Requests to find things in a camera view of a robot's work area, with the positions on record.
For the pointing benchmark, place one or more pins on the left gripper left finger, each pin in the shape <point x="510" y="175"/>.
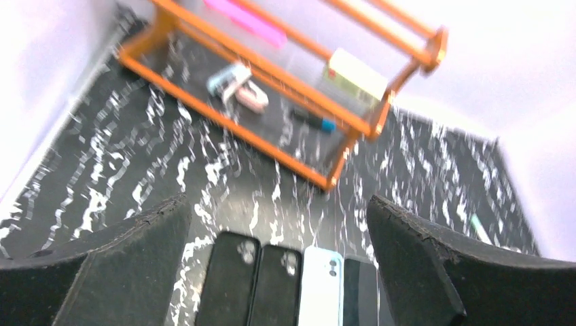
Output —
<point x="120" y="275"/>

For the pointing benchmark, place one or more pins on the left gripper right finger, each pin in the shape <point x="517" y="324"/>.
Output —
<point x="436" y="276"/>

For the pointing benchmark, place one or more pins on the phone with black screen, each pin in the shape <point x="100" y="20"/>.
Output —
<point x="365" y="300"/>

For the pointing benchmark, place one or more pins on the light blue phone case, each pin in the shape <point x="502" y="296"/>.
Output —
<point x="322" y="288"/>

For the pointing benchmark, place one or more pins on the white green marker pen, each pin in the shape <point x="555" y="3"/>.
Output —
<point x="479" y="230"/>

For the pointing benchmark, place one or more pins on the black blue marker pen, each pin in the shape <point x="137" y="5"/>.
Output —
<point x="320" y="123"/>

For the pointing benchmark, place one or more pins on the cream cardboard box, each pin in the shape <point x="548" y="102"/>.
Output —
<point x="354" y="77"/>

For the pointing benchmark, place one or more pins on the orange wooden shelf rack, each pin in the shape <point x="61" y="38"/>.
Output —
<point x="170" y="16"/>

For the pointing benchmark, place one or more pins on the pink flat card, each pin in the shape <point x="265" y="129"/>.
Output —
<point x="249" y="21"/>

